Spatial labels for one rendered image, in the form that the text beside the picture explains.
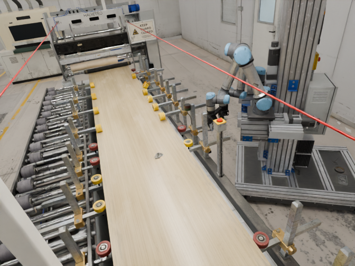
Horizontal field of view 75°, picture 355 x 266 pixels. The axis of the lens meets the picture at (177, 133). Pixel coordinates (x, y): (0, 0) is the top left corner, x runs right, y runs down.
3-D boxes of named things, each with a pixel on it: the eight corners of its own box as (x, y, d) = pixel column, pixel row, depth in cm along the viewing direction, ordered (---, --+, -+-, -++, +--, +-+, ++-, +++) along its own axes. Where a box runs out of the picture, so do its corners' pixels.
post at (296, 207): (283, 254, 136) (298, 198, 110) (288, 259, 133) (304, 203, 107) (279, 256, 135) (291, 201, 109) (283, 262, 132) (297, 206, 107)
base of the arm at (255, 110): (269, 107, 210) (270, 97, 205) (270, 115, 198) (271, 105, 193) (251, 107, 214) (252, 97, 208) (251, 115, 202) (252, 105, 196)
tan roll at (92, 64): (145, 56, 438) (143, 49, 431) (146, 57, 428) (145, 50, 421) (65, 72, 404) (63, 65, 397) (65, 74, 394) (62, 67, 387)
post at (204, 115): (207, 156, 216) (205, 111, 190) (208, 158, 213) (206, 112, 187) (203, 157, 215) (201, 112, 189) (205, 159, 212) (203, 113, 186)
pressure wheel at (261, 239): (265, 259, 123) (267, 247, 116) (250, 253, 126) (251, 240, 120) (268, 246, 128) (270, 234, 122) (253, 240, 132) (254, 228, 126)
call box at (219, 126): (221, 126, 172) (221, 117, 168) (226, 131, 167) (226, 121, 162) (213, 129, 171) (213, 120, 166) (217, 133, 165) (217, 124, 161)
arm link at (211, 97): (215, 95, 188) (205, 95, 190) (215, 107, 194) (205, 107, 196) (216, 91, 194) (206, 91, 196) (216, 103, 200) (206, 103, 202)
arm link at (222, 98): (230, 91, 195) (216, 91, 198) (229, 96, 186) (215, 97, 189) (229, 100, 200) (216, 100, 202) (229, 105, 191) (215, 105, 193)
